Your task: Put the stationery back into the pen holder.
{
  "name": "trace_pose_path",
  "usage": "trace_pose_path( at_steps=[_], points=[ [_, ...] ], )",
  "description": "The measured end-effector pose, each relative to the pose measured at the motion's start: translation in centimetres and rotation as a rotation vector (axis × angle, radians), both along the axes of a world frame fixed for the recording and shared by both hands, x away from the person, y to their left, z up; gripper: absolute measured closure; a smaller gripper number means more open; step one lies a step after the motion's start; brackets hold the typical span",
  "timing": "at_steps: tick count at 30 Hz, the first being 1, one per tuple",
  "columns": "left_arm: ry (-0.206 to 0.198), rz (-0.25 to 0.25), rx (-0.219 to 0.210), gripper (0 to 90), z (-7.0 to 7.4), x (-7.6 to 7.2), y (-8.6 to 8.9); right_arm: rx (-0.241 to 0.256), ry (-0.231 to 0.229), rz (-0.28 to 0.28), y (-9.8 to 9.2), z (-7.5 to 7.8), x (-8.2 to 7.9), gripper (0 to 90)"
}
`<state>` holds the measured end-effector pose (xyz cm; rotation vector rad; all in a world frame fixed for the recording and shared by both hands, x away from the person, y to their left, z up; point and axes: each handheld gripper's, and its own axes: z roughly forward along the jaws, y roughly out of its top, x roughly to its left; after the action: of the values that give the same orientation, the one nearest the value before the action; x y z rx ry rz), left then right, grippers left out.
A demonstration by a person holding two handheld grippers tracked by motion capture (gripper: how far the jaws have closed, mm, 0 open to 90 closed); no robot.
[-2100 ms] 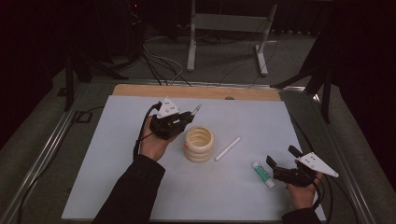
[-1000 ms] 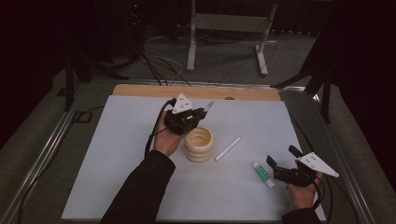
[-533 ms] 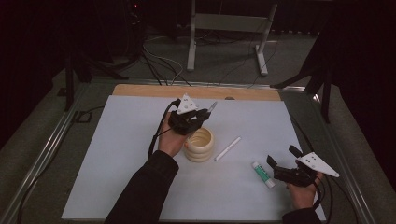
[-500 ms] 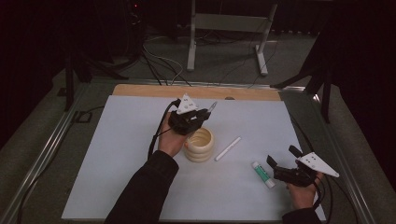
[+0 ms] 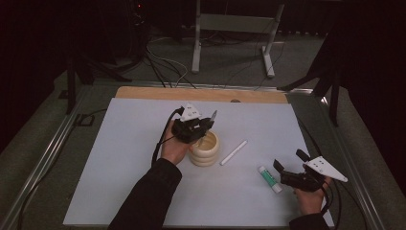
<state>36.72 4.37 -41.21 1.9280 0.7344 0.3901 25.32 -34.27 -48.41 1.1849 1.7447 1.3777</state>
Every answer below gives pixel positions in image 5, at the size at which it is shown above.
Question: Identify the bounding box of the person's left hand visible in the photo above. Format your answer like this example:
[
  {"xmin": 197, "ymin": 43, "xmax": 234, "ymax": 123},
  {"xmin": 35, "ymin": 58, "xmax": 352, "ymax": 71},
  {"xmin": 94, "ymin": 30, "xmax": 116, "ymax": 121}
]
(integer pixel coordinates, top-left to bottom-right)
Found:
[{"xmin": 160, "ymin": 119, "xmax": 193, "ymax": 166}]

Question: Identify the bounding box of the black equipment with red light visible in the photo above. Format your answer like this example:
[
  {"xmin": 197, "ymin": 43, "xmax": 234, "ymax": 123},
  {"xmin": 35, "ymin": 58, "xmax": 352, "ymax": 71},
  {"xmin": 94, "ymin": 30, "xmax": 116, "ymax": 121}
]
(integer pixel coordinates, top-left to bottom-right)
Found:
[{"xmin": 125, "ymin": 0, "xmax": 151, "ymax": 31}]

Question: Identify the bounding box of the bundle of floor cables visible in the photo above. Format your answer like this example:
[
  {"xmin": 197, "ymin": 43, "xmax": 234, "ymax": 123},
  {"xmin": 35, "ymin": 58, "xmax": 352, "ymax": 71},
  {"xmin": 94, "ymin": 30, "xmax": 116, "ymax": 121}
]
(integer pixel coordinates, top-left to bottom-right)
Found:
[{"xmin": 143, "ymin": 28, "xmax": 288, "ymax": 90}]

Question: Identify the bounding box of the white floor cable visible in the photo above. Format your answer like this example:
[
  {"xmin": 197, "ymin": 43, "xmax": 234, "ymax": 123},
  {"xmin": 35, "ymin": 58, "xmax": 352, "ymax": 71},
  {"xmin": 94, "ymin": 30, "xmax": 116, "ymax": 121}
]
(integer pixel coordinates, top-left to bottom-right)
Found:
[{"xmin": 146, "ymin": 37, "xmax": 190, "ymax": 88}]

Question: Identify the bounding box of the black floor bracket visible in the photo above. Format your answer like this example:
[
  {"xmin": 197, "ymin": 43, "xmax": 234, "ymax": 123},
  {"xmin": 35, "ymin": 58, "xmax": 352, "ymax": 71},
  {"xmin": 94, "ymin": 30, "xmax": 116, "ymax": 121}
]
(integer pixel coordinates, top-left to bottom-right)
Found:
[{"xmin": 74, "ymin": 113, "xmax": 96, "ymax": 127}]

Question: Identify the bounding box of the grey metal stand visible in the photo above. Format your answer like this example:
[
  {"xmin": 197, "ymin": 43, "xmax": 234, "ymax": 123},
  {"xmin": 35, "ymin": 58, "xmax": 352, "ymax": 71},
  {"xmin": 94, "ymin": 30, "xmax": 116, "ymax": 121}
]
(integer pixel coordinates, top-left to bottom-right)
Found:
[{"xmin": 191, "ymin": 0, "xmax": 285, "ymax": 80}]

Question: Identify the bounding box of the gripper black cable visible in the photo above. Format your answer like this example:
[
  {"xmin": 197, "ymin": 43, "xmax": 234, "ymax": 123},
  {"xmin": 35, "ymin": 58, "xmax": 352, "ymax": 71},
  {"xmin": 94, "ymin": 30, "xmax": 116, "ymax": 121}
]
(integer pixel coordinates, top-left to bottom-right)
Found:
[
  {"xmin": 150, "ymin": 106, "xmax": 186, "ymax": 168},
  {"xmin": 320, "ymin": 182, "xmax": 342, "ymax": 230}
]

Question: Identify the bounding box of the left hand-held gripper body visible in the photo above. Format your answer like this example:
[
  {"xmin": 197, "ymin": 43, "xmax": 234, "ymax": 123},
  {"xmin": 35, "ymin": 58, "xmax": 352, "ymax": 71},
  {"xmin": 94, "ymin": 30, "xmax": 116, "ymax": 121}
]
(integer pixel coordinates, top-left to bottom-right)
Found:
[{"xmin": 171, "ymin": 103, "xmax": 215, "ymax": 145}]

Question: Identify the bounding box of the black tripod stand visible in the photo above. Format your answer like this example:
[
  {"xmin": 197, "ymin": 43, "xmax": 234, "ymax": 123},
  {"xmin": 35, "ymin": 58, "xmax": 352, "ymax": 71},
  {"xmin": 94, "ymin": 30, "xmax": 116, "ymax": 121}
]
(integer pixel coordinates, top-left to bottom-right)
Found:
[
  {"xmin": 65, "ymin": 47, "xmax": 132, "ymax": 115},
  {"xmin": 277, "ymin": 18, "xmax": 352, "ymax": 127}
]

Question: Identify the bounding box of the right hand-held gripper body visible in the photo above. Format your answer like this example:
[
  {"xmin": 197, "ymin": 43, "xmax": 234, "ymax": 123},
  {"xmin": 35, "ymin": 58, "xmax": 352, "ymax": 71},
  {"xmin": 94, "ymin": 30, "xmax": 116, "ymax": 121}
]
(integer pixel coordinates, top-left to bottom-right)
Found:
[{"xmin": 280, "ymin": 155, "xmax": 349, "ymax": 194}]

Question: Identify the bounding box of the person's right hand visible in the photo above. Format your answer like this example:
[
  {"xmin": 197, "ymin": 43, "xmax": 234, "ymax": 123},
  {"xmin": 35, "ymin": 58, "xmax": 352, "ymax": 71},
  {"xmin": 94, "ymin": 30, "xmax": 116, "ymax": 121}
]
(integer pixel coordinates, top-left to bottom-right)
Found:
[{"xmin": 293, "ymin": 176, "xmax": 333, "ymax": 216}]

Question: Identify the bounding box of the cream ringed pen holder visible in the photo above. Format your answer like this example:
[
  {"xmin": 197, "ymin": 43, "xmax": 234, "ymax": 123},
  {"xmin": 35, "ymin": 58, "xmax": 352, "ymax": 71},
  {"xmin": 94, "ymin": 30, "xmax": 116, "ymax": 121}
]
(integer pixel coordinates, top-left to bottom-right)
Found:
[{"xmin": 187, "ymin": 129, "xmax": 220, "ymax": 168}]

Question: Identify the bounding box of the green and white glue stick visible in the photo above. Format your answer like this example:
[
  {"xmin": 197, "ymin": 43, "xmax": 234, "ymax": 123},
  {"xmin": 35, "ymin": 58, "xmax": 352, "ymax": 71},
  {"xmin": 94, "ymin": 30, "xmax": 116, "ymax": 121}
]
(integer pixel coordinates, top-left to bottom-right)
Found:
[{"xmin": 258, "ymin": 165, "xmax": 283, "ymax": 195}]

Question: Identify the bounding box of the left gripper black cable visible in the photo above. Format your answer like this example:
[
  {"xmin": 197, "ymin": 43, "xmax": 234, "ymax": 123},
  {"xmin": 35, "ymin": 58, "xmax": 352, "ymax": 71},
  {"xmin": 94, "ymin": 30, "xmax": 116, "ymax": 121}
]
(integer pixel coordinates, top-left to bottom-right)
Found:
[{"xmin": 150, "ymin": 106, "xmax": 186, "ymax": 168}]

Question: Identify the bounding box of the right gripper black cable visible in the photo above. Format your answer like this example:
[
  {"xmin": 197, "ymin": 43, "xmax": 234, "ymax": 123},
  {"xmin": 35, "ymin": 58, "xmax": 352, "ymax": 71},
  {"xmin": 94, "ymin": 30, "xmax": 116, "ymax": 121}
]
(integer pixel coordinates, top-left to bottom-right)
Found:
[{"xmin": 320, "ymin": 182, "xmax": 342, "ymax": 230}]

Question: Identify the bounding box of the white pen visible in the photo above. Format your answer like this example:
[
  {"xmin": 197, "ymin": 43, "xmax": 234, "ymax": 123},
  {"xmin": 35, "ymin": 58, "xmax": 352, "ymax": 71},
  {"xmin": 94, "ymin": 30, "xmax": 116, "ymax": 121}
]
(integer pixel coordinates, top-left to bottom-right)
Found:
[{"xmin": 219, "ymin": 139, "xmax": 249, "ymax": 167}]

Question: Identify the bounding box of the white table mat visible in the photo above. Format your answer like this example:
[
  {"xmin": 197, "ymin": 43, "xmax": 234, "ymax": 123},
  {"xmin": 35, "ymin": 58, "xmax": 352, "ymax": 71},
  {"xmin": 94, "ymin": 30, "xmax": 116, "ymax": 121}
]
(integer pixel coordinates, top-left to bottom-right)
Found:
[{"xmin": 62, "ymin": 97, "xmax": 335, "ymax": 228}]

